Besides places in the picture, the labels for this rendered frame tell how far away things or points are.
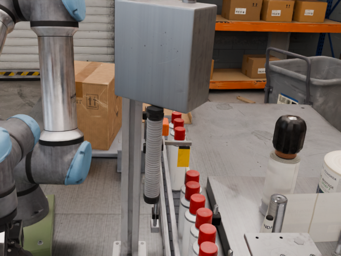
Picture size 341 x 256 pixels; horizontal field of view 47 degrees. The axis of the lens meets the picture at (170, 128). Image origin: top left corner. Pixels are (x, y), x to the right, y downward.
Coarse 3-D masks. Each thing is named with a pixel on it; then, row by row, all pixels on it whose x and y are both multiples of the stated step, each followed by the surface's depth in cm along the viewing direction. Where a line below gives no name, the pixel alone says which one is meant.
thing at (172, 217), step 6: (162, 138) 139; (168, 174) 116; (168, 180) 112; (168, 186) 109; (168, 192) 107; (168, 198) 104; (168, 204) 103; (174, 210) 99; (174, 216) 97; (174, 222) 95; (174, 228) 93; (174, 234) 91; (174, 240) 89; (174, 246) 87; (174, 252) 86; (180, 252) 85
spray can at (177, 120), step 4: (176, 120) 122; (180, 120) 122; (176, 124) 122; (180, 124) 122; (172, 132) 124; (172, 136) 123; (168, 156) 128; (168, 160) 128; (168, 164) 128; (168, 168) 128
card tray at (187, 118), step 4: (144, 104) 207; (148, 104) 207; (144, 108) 201; (164, 108) 203; (164, 112) 198; (168, 112) 198; (184, 116) 194; (188, 116) 194; (144, 120) 186; (184, 120) 189; (188, 120) 190
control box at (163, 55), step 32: (128, 0) 71; (160, 0) 73; (128, 32) 73; (160, 32) 69; (192, 32) 66; (128, 64) 75; (160, 64) 71; (192, 64) 69; (128, 96) 78; (160, 96) 74; (192, 96) 72
